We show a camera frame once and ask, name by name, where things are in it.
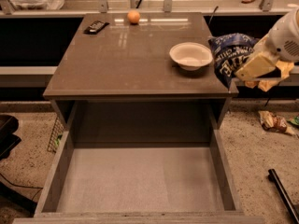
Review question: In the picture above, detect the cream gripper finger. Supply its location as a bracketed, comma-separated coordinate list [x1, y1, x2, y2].
[235, 51, 278, 81]

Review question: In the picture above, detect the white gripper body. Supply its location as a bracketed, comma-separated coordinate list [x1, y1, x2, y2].
[265, 7, 299, 63]

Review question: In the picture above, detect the blue chip bag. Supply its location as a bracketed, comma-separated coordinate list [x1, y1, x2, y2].
[208, 33, 257, 89]

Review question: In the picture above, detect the brown snack bag on floor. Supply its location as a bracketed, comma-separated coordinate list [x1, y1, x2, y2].
[259, 111, 295, 136]

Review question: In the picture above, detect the open grey top drawer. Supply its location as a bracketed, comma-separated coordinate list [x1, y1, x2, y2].
[12, 100, 265, 224]

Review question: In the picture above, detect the yellow cloth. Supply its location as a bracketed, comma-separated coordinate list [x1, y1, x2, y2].
[244, 61, 294, 91]

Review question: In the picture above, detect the green wrapper on floor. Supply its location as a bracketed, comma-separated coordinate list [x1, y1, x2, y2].
[289, 116, 299, 126]

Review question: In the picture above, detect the white paper bowl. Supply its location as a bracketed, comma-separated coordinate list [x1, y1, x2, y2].
[169, 42, 213, 71]

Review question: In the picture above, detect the black pole on floor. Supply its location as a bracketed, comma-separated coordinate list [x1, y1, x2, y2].
[268, 169, 299, 224]

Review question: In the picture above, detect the orange fruit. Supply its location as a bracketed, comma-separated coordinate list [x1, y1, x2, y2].
[127, 10, 140, 24]

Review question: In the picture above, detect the grey cabinet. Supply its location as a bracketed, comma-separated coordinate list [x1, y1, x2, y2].
[44, 12, 238, 147]

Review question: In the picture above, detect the black snack bar wrapper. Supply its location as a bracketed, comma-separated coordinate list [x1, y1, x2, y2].
[84, 21, 108, 35]

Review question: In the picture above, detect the wire mesh basket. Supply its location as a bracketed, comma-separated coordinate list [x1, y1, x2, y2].
[47, 118, 64, 153]

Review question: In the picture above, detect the black cable on floor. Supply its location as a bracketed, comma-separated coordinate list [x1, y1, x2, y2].
[0, 171, 45, 201]

